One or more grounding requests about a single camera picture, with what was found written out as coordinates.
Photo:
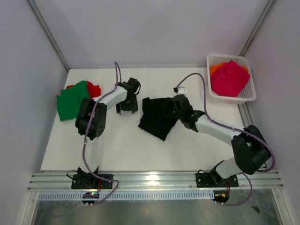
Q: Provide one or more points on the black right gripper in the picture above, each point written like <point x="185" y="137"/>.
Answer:
<point x="169" y="106"/>

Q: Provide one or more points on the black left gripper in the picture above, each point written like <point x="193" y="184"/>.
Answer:
<point x="133" y="107"/>

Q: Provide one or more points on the black t shirt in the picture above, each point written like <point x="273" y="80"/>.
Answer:
<point x="153" y="120"/>

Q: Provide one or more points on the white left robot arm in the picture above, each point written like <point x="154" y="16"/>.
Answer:
<point x="91" y="121"/>

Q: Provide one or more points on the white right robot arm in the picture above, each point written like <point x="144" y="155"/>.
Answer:
<point x="248" y="146"/>

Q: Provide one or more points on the red t shirt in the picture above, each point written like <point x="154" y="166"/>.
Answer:
<point x="93" y="90"/>

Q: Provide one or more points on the orange t shirt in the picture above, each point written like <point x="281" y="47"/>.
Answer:
<point x="214" y="68"/>

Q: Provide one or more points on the green t shirt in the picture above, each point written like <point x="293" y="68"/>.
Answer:
<point x="69" y="100"/>

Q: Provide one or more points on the white plastic basket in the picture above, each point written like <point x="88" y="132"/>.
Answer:
<point x="248" y="93"/>

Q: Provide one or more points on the pink t shirt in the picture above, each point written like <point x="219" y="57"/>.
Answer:
<point x="229" y="80"/>

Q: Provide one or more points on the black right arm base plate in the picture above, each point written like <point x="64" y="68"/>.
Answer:
<point x="208" y="179"/>

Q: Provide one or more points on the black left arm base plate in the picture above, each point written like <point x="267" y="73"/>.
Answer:
<point x="88" y="181"/>

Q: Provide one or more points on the grey slotted cable duct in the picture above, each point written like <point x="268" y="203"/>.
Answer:
<point x="127" y="195"/>

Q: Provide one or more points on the aluminium front rail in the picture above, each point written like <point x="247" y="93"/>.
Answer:
<point x="143" y="180"/>

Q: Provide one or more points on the right rear frame post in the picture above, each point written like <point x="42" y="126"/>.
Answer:
<point x="265" y="13"/>

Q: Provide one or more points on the frame post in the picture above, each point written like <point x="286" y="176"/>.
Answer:
<point x="265" y="13"/>
<point x="47" y="32"/>

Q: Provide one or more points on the left rear frame post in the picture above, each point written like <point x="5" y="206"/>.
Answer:
<point x="47" y="32"/>

